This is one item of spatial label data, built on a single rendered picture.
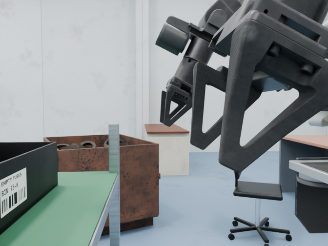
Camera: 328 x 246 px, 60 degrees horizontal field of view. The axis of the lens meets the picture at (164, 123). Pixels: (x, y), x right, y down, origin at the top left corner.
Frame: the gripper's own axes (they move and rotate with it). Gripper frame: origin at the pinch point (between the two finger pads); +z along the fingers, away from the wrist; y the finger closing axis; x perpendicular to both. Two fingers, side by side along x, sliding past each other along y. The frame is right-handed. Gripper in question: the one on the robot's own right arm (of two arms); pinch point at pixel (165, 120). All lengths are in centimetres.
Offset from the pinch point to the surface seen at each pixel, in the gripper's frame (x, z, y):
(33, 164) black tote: -20.8, 19.6, 5.2
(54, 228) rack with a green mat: -10.7, 24.0, 16.8
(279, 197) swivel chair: 126, 14, -150
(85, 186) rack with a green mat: -10.1, 23.6, -8.4
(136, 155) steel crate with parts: 11, 38, -189
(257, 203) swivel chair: 125, 28, -173
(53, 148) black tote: -21.0, 18.0, -7.4
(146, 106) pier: 13, -15, -623
